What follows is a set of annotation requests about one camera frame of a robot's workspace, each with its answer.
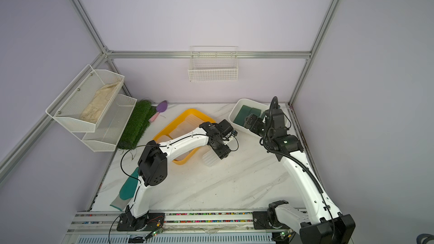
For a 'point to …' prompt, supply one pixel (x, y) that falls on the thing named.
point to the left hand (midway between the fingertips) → (220, 151)
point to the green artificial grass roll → (143, 111)
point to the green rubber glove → (127, 191)
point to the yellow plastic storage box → (163, 134)
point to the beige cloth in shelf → (94, 108)
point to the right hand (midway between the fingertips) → (254, 124)
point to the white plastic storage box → (235, 104)
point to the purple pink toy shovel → (161, 108)
